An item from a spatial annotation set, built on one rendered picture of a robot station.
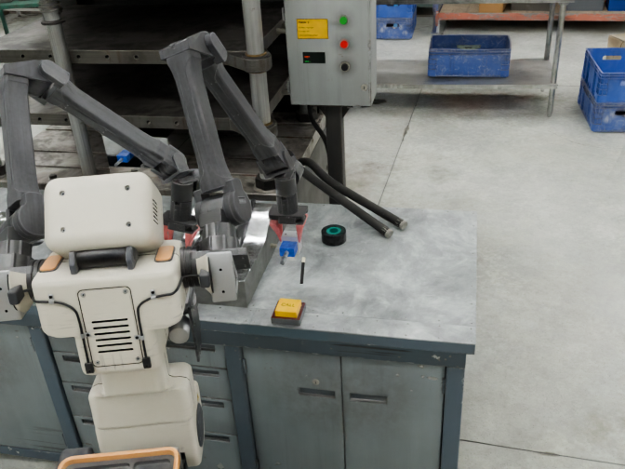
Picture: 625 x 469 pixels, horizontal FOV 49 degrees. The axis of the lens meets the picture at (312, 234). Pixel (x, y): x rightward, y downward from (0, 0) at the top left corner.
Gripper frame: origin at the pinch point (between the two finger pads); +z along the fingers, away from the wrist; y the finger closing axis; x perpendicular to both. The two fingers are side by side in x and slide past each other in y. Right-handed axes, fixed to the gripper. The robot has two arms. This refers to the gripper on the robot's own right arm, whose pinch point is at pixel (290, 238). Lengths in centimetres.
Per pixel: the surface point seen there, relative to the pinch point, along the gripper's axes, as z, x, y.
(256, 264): 8.1, 2.2, 10.3
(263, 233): 4.9, -10.7, 11.3
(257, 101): -19, -60, 25
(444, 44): 51, -397, -28
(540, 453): 96, -21, -79
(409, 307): 15.4, 7.5, -34.3
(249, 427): 60, 15, 14
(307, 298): 15.2, 6.9, -5.4
